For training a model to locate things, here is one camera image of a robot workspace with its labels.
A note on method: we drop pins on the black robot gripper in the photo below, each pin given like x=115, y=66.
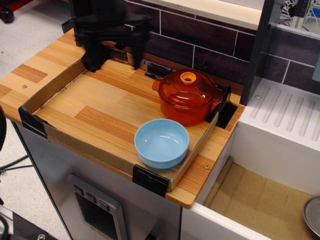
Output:
x=108, y=20

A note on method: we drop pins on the orange glass pot lid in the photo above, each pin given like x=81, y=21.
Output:
x=186, y=89

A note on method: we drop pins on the orange glass pot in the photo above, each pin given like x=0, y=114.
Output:
x=190, y=116

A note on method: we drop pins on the light blue bowl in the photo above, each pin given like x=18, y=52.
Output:
x=161, y=143

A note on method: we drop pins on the cardboard fence with black tape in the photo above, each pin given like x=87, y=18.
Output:
x=97, y=115

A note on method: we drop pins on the silver toy dishwasher cabinet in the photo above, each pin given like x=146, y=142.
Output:
x=93, y=202

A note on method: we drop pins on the white toy sink unit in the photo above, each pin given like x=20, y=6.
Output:
x=267, y=171

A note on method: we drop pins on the metal plate rim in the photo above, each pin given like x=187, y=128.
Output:
x=311, y=214

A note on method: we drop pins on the dark grey vertical post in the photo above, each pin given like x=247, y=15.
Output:
x=269, y=19

